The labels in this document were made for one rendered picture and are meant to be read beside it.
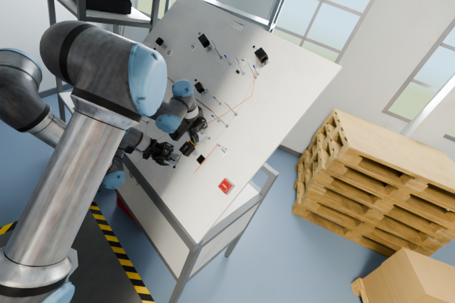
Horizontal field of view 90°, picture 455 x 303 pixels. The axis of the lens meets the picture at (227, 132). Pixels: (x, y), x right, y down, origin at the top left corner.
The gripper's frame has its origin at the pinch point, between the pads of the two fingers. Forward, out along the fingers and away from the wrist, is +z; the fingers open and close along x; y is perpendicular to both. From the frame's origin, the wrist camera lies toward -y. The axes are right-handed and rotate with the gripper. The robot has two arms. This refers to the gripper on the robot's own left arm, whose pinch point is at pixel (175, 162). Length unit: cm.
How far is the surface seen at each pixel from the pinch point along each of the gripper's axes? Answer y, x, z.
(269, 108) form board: 46, 25, 9
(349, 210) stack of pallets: 45, 22, 199
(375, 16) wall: 107, 210, 129
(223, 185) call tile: 24.8, -10.5, 9.5
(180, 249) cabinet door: -11.6, -36.7, 27.1
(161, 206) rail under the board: -10.6, -19.7, 7.0
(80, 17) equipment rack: -37, 68, -60
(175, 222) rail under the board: -2.0, -26.5, 10.5
